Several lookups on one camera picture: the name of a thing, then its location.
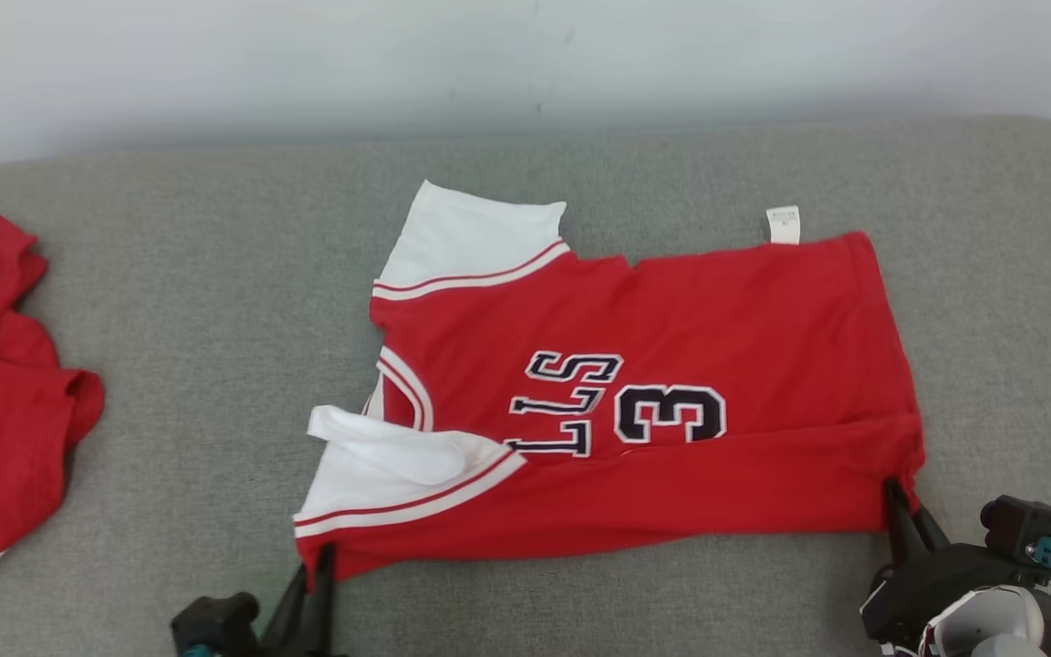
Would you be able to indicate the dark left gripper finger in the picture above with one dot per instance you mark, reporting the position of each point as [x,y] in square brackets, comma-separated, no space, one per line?
[323,602]
[288,611]

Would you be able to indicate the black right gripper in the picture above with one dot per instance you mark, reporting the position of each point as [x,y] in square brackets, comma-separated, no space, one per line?
[936,584]

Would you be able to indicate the red shorts with white stripe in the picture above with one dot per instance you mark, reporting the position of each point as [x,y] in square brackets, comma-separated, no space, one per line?
[5,411]

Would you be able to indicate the red basketball jersey number 23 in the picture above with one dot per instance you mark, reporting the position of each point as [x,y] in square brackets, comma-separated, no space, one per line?
[671,365]

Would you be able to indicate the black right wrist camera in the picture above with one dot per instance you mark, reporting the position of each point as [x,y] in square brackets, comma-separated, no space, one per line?
[1027,529]

